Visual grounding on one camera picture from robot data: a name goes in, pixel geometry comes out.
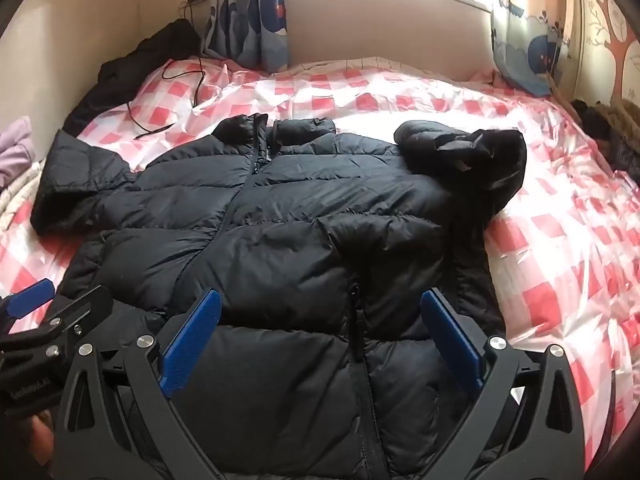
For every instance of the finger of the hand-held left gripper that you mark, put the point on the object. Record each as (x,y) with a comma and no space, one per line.
(32,295)
(85,307)

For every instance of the blue printed curtain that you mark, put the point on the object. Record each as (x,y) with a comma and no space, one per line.
(250,20)
(530,55)

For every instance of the purple garment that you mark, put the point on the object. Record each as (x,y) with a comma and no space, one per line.
(15,150)

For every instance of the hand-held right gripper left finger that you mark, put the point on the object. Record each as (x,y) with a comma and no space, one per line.
(192,340)

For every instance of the brown fur garment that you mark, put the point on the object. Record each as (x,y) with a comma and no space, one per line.
(615,125)

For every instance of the person's left hand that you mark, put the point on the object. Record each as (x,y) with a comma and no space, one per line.
(42,435)

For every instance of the pink checkered bed sheet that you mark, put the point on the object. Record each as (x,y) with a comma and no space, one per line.
(550,260)

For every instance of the tree wall decal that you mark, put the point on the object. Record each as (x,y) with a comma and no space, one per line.
(622,45)

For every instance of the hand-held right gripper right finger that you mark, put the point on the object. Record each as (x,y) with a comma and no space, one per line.
(450,340)

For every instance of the black garment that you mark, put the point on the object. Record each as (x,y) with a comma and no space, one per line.
(145,55)

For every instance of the black puffer jacket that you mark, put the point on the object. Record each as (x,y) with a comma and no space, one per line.
(280,220)

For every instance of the beige blanket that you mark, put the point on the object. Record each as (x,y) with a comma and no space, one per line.
(15,195)

